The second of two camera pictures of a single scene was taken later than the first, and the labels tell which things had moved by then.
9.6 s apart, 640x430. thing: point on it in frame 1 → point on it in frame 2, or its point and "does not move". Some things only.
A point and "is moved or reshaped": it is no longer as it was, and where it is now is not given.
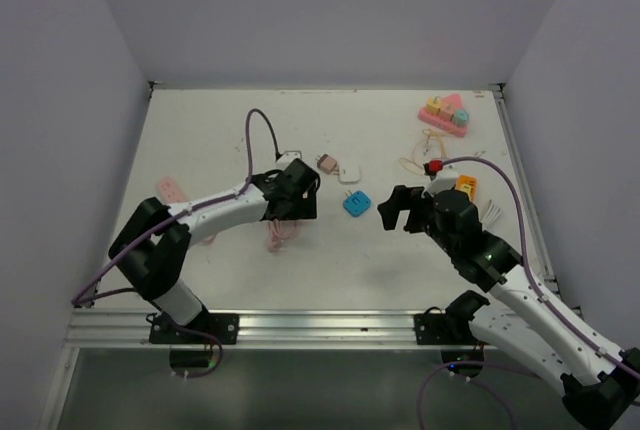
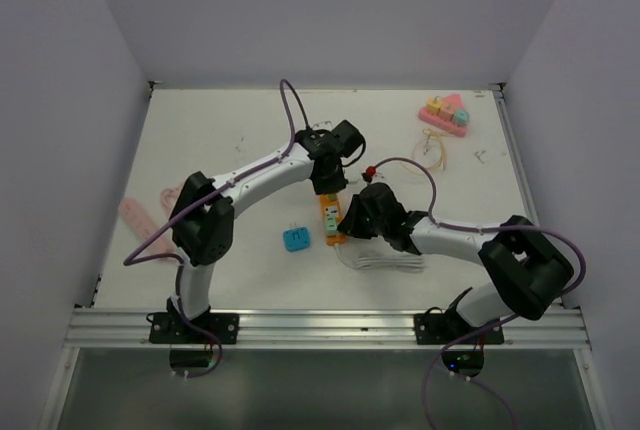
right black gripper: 403,198 → 351,224
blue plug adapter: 356,203 is moved or reshaped
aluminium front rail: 105,329 does not move
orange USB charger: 468,184 → 326,208
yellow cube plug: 433,105 does not move
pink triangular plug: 456,100 does not move
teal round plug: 460,117 does not move
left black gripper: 304,207 → 337,183
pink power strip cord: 280,231 → 169,197
